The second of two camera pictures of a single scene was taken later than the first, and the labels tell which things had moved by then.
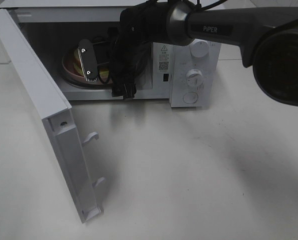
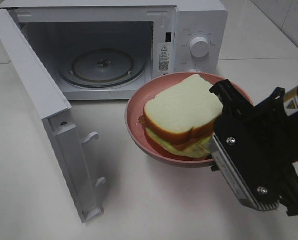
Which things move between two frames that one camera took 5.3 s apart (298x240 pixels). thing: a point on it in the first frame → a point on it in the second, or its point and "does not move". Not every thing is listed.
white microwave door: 56,112 does not move
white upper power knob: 199,48 does not move
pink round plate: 69,68 → 139,101
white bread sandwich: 103,71 → 179,121
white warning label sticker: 163,58 does not move
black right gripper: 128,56 → 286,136
